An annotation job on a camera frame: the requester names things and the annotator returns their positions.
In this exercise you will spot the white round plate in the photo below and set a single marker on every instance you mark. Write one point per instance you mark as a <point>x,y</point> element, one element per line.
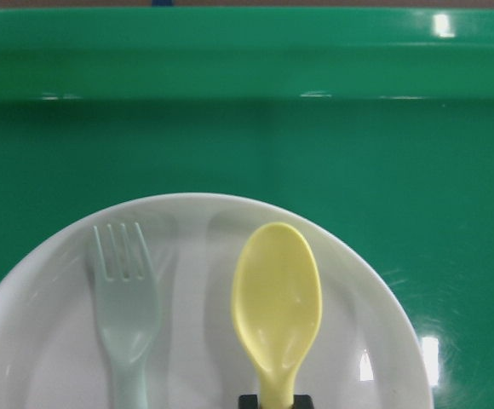
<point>366,354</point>

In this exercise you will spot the green plastic tray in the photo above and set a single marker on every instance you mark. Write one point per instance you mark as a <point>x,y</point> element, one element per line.
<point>376,125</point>

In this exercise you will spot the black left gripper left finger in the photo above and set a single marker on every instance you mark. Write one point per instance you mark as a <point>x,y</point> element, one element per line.
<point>248,402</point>

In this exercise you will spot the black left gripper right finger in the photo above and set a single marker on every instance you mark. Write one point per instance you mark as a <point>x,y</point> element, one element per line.
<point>303,402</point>

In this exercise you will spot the yellow plastic spoon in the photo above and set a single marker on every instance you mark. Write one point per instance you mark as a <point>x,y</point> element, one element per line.
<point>276,308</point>

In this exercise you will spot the light green plastic fork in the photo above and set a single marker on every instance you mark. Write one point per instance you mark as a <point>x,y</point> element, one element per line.
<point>126,308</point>

